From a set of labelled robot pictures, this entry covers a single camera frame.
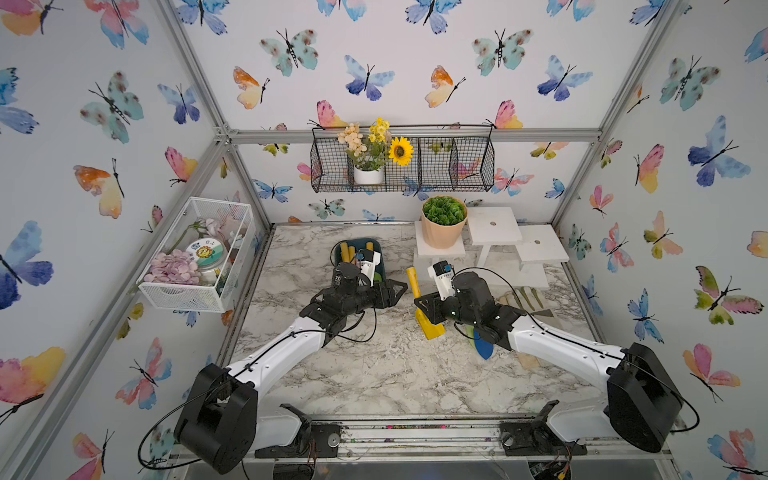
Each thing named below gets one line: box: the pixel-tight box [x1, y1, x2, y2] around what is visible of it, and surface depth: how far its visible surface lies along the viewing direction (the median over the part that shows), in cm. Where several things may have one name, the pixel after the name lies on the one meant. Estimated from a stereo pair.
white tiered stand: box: [413, 206, 570, 287], surface depth 95 cm
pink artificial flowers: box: [144, 249, 201, 285], surface depth 61 cm
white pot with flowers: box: [337, 118, 414, 185], surface depth 86 cm
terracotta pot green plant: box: [421, 195, 469, 249], surface depth 87 cm
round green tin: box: [186, 238, 226, 270], surface depth 67 cm
